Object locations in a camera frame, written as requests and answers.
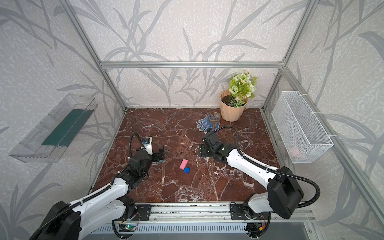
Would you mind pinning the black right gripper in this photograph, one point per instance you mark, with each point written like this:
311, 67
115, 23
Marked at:
204, 149

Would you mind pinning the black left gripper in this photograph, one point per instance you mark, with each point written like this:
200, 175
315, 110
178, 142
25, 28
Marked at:
157, 154

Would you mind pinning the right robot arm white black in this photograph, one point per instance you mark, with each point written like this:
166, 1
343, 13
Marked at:
285, 192

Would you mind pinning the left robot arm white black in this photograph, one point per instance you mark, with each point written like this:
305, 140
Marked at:
79, 218

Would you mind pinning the pink block lower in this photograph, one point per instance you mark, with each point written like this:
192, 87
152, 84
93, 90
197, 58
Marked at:
183, 164

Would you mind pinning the blue dotted work glove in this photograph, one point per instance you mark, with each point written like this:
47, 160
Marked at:
206, 123

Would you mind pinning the grey slotted scoop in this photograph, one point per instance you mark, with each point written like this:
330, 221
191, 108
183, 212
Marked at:
215, 119

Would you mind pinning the beige flower pot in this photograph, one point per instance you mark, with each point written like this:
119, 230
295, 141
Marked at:
228, 113

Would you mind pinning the green artificial plant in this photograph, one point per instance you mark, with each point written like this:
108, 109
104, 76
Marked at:
241, 87

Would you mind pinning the green circuit board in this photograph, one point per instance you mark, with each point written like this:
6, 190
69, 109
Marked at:
127, 227

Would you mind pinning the clear plastic tray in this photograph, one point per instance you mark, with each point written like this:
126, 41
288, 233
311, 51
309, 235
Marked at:
48, 141

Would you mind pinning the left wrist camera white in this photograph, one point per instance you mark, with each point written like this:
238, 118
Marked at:
147, 145

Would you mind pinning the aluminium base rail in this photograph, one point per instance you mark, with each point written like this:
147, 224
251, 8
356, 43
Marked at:
182, 212

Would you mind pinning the white wire basket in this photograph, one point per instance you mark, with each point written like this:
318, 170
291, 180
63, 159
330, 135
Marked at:
303, 135

